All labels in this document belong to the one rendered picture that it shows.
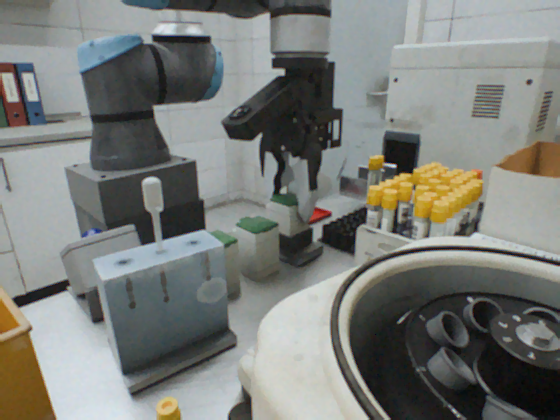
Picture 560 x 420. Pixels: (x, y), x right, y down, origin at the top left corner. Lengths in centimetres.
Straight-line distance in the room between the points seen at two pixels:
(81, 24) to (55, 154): 99
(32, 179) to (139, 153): 134
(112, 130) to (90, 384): 47
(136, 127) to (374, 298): 57
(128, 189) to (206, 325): 38
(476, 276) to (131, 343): 27
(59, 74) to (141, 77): 194
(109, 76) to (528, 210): 65
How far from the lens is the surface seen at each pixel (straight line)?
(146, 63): 73
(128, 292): 30
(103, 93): 72
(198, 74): 76
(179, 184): 72
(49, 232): 210
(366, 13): 237
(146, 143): 71
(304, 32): 45
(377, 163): 61
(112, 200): 67
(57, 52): 265
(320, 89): 49
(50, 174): 202
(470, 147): 76
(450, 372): 20
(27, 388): 29
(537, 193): 44
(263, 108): 41
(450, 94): 77
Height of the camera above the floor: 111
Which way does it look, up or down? 20 degrees down
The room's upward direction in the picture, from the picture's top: straight up
